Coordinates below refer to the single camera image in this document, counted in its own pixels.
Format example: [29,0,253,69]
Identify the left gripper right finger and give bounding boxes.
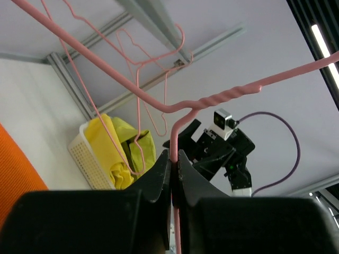
[178,151,338,253]

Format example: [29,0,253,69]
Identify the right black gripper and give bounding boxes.
[177,119,255,181]

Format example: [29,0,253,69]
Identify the right aluminium frame struts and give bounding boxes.
[1,1,245,106]

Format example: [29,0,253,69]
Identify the olive green trousers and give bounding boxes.
[111,117,156,178]

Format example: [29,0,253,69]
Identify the pink hanger with orange trousers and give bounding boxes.
[10,0,339,254]

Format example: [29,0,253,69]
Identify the white plastic basket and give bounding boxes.
[68,122,115,190]

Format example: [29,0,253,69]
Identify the pink hanger of green trousers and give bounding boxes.
[39,0,146,175]

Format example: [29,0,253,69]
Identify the pink hanger of yellow trousers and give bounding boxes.
[63,4,193,113]

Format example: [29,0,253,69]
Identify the ceiling strip lights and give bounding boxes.
[311,24,338,88]

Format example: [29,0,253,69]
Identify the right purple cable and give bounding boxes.
[237,111,301,198]

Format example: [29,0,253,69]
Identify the yellow trousers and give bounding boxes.
[84,114,133,190]

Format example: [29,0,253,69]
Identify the orange trousers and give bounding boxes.
[1,126,48,226]

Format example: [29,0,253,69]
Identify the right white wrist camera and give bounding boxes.
[208,108,237,141]

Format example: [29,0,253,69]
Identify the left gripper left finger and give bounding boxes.
[1,150,171,253]

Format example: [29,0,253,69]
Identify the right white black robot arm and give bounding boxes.
[178,119,255,197]

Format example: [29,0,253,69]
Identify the aluminium hanging rail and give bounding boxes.
[117,0,191,64]

